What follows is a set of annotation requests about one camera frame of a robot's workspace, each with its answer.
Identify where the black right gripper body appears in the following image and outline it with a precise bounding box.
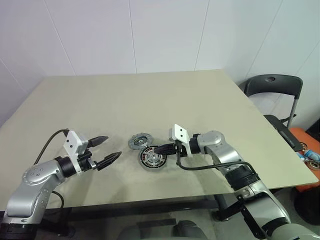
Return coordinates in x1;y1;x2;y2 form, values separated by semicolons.
174;140;190;159

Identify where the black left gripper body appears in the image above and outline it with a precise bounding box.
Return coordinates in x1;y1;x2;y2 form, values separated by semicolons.
76;149;98;174

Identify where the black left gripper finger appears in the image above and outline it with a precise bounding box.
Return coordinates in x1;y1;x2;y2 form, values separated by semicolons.
87;135;109;149
95;151;123;172

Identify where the black-rimmed silver spoked rotor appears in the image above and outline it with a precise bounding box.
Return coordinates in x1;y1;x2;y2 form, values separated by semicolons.
140;146;166;169

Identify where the grey motor stator housing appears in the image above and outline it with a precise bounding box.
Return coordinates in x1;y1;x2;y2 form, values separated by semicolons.
138;145;168;172

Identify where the small grey gear disc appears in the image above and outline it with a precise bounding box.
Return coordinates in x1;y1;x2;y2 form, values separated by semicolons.
127;133;153;150

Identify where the black flat bar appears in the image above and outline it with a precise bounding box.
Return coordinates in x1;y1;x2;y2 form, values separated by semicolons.
136;218;177;229

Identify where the dark grey rounded shape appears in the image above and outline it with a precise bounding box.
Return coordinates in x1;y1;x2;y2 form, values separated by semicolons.
172;219;208;240

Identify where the black folding chair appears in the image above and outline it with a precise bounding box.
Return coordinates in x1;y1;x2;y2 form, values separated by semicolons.
238;73;307;152

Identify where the blue and white small item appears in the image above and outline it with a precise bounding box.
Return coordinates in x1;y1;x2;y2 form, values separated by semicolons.
298;148;320;162

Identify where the orange box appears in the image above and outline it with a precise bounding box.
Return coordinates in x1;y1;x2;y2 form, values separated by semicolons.
289;127;320;193

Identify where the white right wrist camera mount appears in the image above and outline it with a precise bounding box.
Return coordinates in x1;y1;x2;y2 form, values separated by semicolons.
169;123;194;159

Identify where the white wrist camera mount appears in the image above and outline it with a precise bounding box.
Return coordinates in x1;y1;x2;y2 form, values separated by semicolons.
62;129;89;177
169;123;194;159

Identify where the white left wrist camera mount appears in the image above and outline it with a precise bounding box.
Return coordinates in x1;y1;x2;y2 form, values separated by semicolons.
62;129;89;177

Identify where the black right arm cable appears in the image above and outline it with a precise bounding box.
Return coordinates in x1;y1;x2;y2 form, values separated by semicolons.
175;140;260;181

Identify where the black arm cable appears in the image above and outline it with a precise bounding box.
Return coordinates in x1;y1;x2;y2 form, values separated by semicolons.
33;128;70;210
175;140;260;181

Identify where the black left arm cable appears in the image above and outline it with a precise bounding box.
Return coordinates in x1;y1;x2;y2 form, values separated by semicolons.
33;128;70;210

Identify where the black table frame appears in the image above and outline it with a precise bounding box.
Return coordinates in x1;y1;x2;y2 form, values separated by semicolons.
44;192;247;223

